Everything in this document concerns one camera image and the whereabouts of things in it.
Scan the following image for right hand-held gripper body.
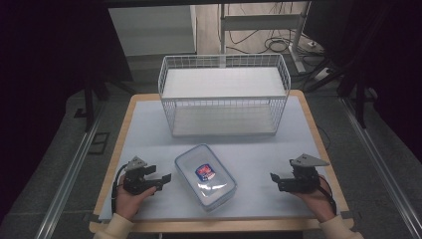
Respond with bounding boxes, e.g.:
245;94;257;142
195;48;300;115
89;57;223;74
278;152;330;194

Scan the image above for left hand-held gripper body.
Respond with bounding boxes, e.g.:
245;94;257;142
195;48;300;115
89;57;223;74
122;155;158;196

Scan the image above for clear plastic food container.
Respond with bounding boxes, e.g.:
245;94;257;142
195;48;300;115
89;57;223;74
174;142;238;213

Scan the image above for white wire shelf rack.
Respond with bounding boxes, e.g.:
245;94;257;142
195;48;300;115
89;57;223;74
157;53;292;137

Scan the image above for person's left hand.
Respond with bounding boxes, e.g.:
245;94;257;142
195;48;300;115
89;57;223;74
114;174;157;221

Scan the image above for person's right hand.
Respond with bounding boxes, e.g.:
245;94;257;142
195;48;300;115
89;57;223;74
292;174;336;223

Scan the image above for black metal stand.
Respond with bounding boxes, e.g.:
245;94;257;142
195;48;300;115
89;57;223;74
73;76;137;133
305;59;377;129

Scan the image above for white power strip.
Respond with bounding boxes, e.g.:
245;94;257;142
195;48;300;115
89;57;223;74
313;67;332;83

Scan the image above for grey cabinet panel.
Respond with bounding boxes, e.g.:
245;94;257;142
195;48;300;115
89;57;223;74
108;4;197;57

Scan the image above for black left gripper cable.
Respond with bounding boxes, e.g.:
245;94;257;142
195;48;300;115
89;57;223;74
110;162;128;215

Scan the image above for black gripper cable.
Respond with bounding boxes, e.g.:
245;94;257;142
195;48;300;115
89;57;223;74
317;174;338;216
110;162;128;215

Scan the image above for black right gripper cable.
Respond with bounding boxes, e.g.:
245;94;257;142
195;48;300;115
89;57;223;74
317;174;338;216

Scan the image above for black floor cables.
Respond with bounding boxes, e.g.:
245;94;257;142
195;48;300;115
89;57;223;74
225;28;324;66

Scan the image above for white metal desk frame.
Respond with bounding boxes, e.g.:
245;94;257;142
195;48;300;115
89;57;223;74
218;1;312;74

